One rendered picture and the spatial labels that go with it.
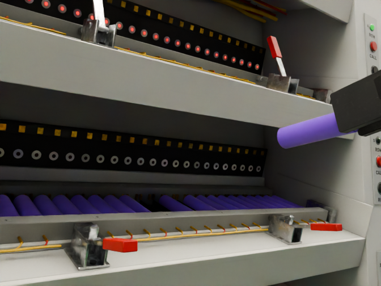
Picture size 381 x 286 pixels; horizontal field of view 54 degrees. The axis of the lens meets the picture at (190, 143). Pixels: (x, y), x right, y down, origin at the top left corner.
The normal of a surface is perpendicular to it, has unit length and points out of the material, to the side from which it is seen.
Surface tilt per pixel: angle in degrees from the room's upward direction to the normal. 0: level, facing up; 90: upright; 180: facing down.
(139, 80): 107
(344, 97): 90
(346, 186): 90
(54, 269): 17
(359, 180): 90
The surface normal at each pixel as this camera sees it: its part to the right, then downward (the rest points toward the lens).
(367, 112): -0.80, -0.09
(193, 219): 0.58, 0.19
